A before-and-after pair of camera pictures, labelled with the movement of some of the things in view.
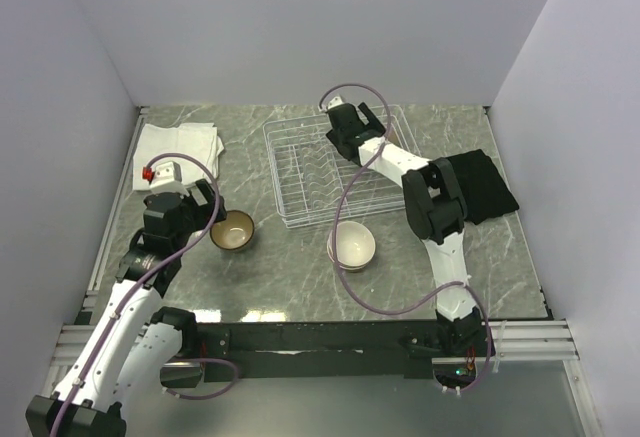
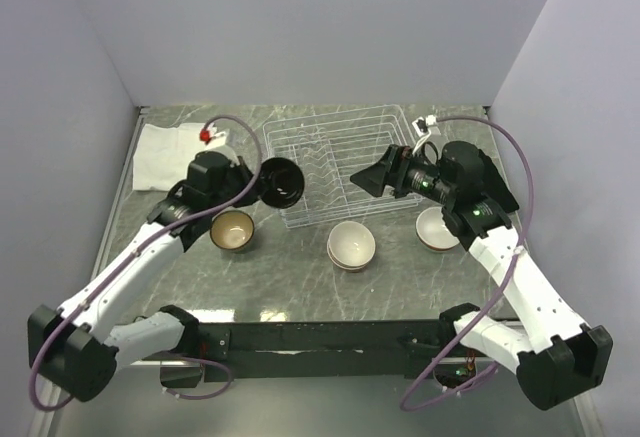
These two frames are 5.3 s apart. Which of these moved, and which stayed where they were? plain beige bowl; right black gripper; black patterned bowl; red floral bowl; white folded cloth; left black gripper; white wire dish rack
Moved: plain beige bowl; right black gripper; left black gripper
Stayed: black patterned bowl; red floral bowl; white wire dish rack; white folded cloth
